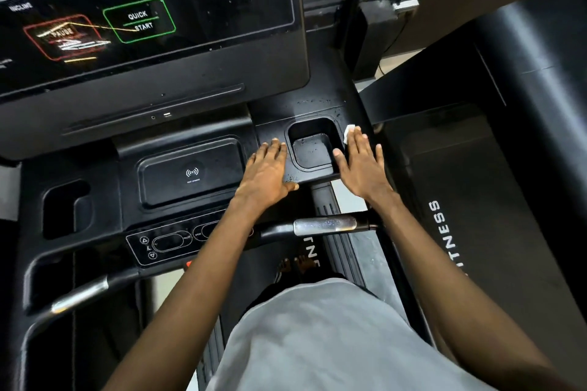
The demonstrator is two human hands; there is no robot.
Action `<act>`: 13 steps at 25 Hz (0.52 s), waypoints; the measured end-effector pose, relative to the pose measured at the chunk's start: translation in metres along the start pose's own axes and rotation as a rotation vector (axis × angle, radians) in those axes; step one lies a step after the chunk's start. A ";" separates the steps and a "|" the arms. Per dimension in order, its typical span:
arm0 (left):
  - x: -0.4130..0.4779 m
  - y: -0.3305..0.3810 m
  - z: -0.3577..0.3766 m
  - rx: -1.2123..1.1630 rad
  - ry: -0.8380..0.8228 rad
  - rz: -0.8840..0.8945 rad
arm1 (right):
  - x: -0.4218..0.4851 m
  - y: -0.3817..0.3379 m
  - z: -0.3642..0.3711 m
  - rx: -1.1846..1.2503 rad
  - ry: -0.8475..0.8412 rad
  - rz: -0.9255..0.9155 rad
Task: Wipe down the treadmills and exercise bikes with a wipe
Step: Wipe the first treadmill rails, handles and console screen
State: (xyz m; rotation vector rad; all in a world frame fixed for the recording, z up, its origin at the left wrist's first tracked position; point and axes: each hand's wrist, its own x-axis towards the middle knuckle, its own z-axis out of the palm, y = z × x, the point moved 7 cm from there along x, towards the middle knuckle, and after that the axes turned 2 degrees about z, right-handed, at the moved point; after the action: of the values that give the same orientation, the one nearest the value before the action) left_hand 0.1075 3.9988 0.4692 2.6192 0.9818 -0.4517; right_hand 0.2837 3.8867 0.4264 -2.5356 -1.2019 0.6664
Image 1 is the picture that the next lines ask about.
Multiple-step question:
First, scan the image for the black treadmill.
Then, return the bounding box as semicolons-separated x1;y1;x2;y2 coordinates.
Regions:
353;0;587;391
0;0;432;391

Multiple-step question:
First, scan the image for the person's right forearm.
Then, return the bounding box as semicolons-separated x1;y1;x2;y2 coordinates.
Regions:
371;192;574;391

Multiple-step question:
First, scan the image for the person's left forearm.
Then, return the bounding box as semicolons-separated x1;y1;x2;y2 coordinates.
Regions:
103;201;253;391

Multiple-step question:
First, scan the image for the person's right hand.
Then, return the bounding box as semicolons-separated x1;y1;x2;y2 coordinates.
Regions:
332;126;397;208

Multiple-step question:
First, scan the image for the person's left hand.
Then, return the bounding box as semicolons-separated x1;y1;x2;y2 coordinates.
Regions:
231;137;300;217

